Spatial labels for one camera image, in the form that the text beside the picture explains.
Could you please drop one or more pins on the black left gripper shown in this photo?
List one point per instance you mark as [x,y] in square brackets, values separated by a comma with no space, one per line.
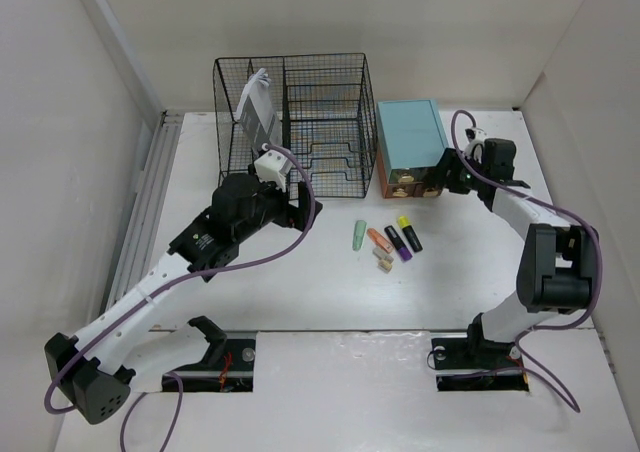
[293,217]

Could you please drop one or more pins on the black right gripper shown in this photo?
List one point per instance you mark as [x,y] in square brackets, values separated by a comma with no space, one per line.
[451,159]

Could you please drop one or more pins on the green highlighter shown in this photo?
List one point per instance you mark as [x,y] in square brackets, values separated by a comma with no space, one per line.
[359,232]

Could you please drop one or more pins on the yellow black highlighter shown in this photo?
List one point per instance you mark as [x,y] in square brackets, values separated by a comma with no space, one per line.
[410,234]

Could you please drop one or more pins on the purple black highlighter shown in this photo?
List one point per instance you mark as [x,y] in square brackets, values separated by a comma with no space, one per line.
[398,243]

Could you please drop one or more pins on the grey packaged notebook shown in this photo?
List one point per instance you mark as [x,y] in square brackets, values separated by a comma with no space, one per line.
[257,114]

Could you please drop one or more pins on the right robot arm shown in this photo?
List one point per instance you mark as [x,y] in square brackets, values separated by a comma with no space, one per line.
[557,271]

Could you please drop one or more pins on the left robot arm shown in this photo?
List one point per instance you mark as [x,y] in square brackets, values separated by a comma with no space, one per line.
[94,370]

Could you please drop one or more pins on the teal drawer box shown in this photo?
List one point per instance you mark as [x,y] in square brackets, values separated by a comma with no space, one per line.
[411,138]

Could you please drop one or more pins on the small grey eraser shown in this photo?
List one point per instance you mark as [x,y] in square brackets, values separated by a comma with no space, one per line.
[380,253]

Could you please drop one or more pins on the orange highlighter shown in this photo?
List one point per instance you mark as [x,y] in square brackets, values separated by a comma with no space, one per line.
[380,240]

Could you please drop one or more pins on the small beige eraser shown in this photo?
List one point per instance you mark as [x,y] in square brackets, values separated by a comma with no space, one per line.
[385,265]

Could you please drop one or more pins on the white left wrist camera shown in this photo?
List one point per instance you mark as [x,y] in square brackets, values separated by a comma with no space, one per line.
[274,167]

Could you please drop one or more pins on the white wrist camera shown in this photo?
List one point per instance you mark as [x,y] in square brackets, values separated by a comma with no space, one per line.
[475,147]
[274,167]

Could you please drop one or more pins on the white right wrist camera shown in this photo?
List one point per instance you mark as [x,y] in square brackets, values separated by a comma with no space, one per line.
[475,147]

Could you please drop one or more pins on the black wire mesh organizer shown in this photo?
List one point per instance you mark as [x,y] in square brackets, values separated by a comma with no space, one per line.
[326,105]

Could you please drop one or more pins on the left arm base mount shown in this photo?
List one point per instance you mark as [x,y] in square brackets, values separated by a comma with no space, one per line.
[227,364]

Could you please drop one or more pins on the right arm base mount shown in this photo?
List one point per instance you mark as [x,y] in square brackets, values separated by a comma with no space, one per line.
[465,362]

